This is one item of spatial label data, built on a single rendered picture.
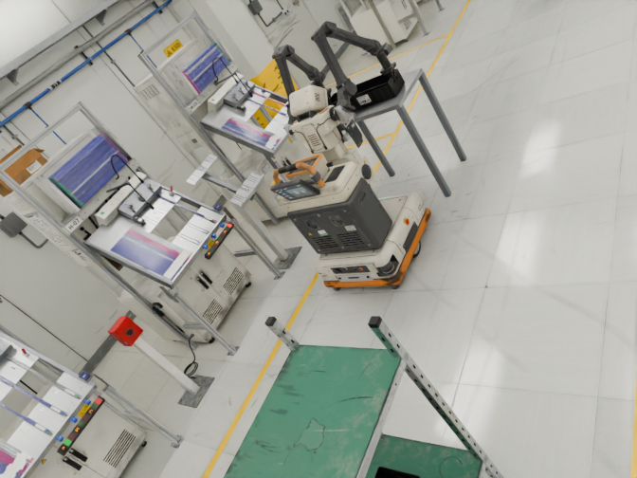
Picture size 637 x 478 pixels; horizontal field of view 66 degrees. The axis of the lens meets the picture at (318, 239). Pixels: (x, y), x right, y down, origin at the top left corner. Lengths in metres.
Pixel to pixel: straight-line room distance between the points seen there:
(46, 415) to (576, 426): 2.65
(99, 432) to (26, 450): 0.56
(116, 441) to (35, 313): 1.85
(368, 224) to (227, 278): 1.57
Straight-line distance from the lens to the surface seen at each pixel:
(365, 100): 3.49
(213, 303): 3.99
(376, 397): 1.38
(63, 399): 3.25
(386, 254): 2.98
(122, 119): 5.77
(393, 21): 7.24
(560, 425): 2.28
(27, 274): 5.12
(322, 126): 2.99
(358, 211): 2.85
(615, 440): 2.22
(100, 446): 3.66
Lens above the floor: 1.95
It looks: 28 degrees down
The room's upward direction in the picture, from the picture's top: 38 degrees counter-clockwise
